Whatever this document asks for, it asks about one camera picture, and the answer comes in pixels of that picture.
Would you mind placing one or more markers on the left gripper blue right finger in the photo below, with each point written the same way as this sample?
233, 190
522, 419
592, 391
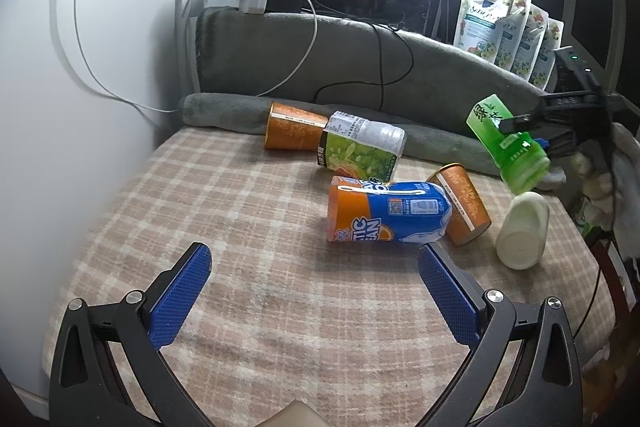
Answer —
544, 387

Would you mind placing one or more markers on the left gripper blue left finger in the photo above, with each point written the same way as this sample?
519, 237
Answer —
86, 388

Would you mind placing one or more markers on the green tea cup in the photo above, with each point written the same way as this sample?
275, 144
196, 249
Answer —
521, 161

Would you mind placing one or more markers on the white plastic cup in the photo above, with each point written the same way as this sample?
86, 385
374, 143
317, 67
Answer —
522, 237

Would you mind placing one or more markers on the orange patterned paper cup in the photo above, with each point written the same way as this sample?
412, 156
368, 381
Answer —
469, 217

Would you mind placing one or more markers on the green label foil-lid cup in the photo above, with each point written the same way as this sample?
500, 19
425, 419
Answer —
360, 148

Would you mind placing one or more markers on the blue orange drink cup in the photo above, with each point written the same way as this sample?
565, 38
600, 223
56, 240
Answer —
401, 212

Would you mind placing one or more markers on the far orange paper cup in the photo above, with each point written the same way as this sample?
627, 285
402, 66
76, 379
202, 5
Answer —
292, 128

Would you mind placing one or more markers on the gloved right hand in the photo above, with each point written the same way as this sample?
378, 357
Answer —
614, 195

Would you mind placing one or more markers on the refill pouch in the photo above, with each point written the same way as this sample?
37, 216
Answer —
530, 43
478, 29
542, 69
512, 29

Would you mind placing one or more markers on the rolled grey blanket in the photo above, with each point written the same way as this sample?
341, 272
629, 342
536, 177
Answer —
248, 114

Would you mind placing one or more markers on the black tripod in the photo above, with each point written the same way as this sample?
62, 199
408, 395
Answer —
435, 16

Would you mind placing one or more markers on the plaid pink table cloth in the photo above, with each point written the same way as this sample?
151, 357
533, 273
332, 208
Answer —
348, 328

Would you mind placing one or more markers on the grey plush cushion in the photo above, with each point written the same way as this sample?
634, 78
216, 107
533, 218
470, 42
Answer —
330, 60

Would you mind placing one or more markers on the black power adapter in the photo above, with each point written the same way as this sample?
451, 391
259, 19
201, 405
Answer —
286, 6

